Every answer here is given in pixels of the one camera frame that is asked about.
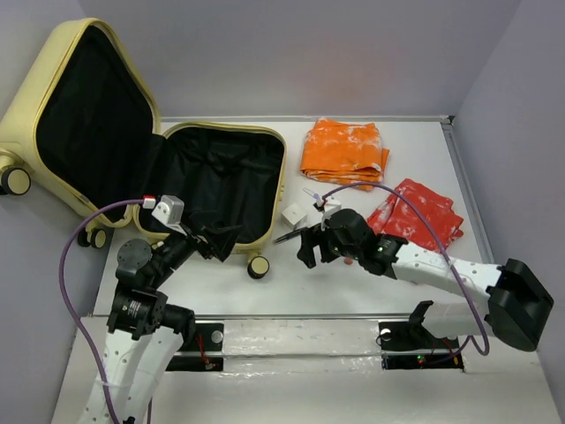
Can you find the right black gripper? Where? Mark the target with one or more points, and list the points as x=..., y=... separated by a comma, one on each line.
x=311, y=237

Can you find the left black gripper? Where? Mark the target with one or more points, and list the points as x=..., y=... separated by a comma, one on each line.
x=221, y=239

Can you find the black pen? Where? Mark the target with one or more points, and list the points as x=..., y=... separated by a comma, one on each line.
x=290, y=235

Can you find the small white box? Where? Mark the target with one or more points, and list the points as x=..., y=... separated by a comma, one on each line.
x=294, y=216

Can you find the purple toothbrush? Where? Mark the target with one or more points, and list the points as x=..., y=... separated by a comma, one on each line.
x=311, y=193

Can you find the red cloth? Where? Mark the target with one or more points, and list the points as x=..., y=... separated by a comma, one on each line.
x=393, y=216

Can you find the orange cloth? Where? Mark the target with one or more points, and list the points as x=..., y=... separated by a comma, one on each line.
x=342, y=154

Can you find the yellow suitcase with black lining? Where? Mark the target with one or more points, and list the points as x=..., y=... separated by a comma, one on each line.
x=84, y=126

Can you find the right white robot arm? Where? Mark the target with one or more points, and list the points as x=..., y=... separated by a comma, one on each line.
x=505, y=301

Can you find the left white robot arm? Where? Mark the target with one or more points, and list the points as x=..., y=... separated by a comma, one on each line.
x=144, y=330

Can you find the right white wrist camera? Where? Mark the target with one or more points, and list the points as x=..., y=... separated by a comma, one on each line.
x=327, y=207

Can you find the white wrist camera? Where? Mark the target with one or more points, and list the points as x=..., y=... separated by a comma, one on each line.
x=327, y=207
x=168, y=212

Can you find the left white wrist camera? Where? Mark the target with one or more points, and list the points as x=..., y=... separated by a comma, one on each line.
x=168, y=212

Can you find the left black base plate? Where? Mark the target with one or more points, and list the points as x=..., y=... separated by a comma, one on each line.
x=203, y=353

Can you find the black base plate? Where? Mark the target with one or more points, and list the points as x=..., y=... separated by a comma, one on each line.
x=203, y=353
x=405, y=346

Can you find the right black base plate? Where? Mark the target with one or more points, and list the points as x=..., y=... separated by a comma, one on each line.
x=405, y=346

